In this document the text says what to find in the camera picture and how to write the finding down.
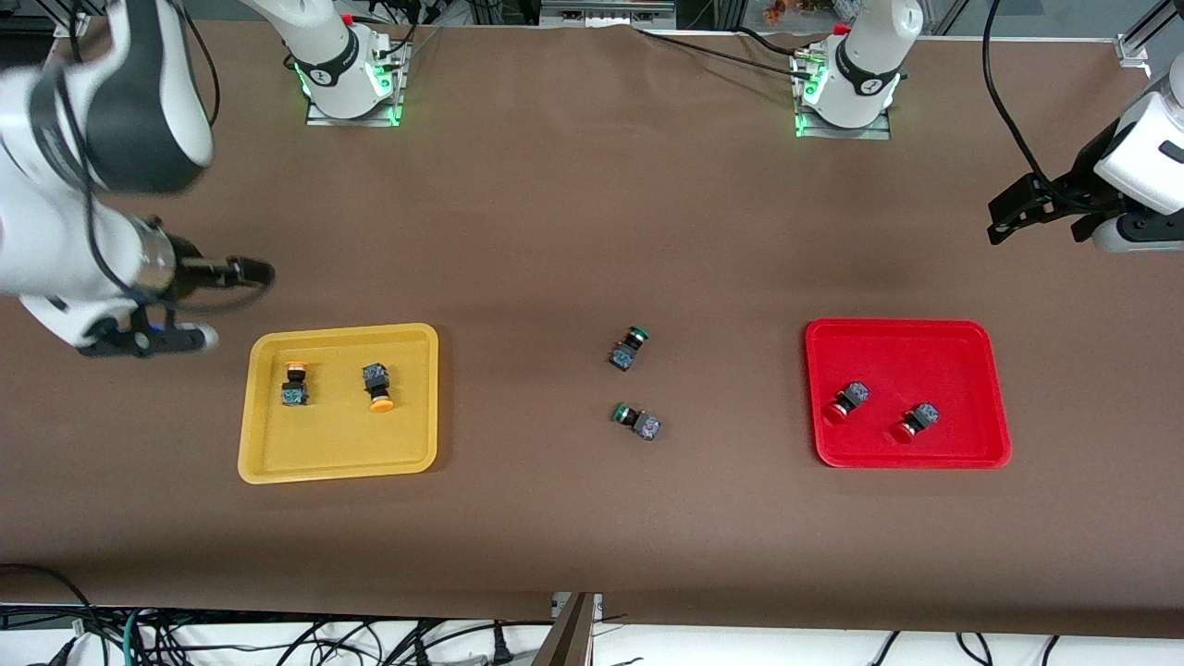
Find red push button switch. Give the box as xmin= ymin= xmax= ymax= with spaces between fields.
xmin=890 ymin=401 xmax=941 ymax=444
xmin=822 ymin=380 xmax=871 ymax=426

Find red plastic tray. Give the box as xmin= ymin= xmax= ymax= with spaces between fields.
xmin=804 ymin=319 xmax=1013 ymax=470

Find yellow plastic tray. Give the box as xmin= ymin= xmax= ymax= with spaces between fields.
xmin=238 ymin=323 xmax=440 ymax=486

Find brown table cover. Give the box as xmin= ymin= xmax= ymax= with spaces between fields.
xmin=0 ymin=17 xmax=1184 ymax=639

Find grey metal rack device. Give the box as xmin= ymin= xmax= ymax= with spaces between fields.
xmin=539 ymin=0 xmax=678 ymax=31

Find brown table support beam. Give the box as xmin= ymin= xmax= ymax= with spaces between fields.
xmin=530 ymin=592 xmax=598 ymax=666

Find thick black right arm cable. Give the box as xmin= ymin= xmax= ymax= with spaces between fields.
xmin=55 ymin=65 xmax=158 ymax=306

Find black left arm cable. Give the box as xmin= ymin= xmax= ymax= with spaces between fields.
xmin=982 ymin=0 xmax=1097 ymax=209

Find aluminium frame corner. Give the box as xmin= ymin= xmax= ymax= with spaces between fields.
xmin=1115 ymin=0 xmax=1184 ymax=66

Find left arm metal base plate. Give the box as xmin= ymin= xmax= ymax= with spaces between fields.
xmin=794 ymin=51 xmax=894 ymax=142

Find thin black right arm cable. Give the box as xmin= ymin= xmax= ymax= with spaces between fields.
xmin=180 ymin=0 xmax=221 ymax=128

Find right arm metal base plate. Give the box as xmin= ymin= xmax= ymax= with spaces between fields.
xmin=305 ymin=42 xmax=405 ymax=129

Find short black table cable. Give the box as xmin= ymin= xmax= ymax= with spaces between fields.
xmin=735 ymin=26 xmax=820 ymax=58

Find black floor cable arc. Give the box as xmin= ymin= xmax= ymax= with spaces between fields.
xmin=0 ymin=562 xmax=93 ymax=666

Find black base cable bundle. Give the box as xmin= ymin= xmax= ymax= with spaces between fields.
xmin=351 ymin=0 xmax=445 ymax=70

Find long black table cable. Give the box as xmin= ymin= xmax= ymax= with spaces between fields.
xmin=636 ymin=28 xmax=815 ymax=80

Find tangled black floor cables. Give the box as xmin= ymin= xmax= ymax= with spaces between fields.
xmin=139 ymin=610 xmax=491 ymax=666

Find green floor cable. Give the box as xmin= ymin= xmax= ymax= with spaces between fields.
xmin=118 ymin=608 xmax=149 ymax=666

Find green push button switch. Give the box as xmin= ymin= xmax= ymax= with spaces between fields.
xmin=609 ymin=325 xmax=651 ymax=372
xmin=611 ymin=401 xmax=662 ymax=442

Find metal table bracket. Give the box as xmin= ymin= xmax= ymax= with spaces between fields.
xmin=551 ymin=592 xmax=604 ymax=623

